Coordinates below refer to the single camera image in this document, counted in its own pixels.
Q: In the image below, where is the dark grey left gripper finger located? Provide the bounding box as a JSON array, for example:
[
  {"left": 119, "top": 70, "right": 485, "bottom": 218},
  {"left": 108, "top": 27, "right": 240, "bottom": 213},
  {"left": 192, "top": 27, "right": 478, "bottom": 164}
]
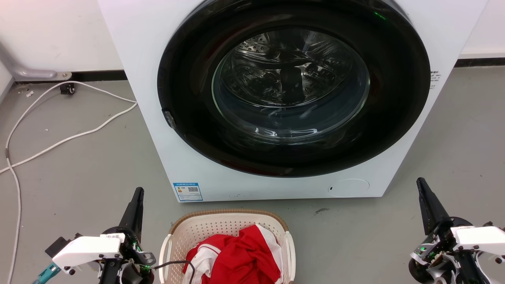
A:
[{"left": 118, "top": 187, "right": 145, "bottom": 242}]

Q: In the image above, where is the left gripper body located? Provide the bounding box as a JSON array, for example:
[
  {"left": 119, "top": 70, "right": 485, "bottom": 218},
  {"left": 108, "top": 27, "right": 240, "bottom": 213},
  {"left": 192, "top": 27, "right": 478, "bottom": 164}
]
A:
[{"left": 102, "top": 226, "right": 157, "bottom": 284}]

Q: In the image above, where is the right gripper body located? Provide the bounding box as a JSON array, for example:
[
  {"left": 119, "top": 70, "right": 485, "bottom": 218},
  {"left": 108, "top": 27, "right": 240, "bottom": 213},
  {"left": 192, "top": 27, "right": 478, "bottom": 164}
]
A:
[{"left": 408, "top": 216, "right": 474, "bottom": 284}]

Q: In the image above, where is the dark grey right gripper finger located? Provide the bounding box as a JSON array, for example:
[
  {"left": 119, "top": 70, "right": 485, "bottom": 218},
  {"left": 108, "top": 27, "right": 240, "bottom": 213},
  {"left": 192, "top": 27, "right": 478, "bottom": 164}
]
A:
[{"left": 416, "top": 177, "right": 451, "bottom": 236}]

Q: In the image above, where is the beige plastic laundry basket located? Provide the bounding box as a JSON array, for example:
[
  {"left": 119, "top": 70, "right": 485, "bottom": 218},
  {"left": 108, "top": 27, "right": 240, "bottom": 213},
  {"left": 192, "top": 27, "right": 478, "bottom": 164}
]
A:
[{"left": 159, "top": 209, "right": 296, "bottom": 284}]

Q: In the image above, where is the blue energy label sticker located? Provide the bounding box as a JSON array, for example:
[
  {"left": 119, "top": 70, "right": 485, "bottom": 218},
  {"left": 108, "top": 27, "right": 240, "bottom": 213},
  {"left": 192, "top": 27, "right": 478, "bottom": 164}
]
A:
[{"left": 173, "top": 182, "right": 204, "bottom": 202}]

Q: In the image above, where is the red and white garment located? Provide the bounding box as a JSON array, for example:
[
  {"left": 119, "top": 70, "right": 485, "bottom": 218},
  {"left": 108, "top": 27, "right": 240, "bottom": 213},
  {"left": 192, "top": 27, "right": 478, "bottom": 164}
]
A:
[{"left": 183, "top": 224, "right": 284, "bottom": 284}]

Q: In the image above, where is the black round washer door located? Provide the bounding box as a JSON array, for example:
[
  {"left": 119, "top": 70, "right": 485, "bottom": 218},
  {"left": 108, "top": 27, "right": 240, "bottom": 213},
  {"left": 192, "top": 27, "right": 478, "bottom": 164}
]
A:
[{"left": 157, "top": 0, "right": 431, "bottom": 178}]

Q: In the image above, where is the white front-load washing machine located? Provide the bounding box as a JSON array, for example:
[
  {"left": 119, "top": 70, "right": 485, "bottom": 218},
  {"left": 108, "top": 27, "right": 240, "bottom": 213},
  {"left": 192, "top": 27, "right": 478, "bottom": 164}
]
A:
[{"left": 97, "top": 0, "right": 489, "bottom": 203}]

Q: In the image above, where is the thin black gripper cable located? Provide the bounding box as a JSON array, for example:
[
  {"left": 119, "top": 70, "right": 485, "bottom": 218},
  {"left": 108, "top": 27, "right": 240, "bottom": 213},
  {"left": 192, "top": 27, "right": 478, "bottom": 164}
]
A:
[{"left": 153, "top": 260, "right": 196, "bottom": 284}]

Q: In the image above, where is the teal cable connector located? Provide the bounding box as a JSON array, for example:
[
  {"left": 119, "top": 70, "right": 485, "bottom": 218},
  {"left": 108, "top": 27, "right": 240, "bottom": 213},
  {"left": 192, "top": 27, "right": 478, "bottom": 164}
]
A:
[{"left": 32, "top": 263, "right": 62, "bottom": 284}]

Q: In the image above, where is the long white power cable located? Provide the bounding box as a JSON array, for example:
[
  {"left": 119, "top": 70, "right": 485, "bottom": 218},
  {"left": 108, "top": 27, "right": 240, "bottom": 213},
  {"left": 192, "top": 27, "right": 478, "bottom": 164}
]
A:
[
  {"left": 0, "top": 102, "right": 138, "bottom": 175},
  {"left": 5, "top": 81, "right": 137, "bottom": 284}
]

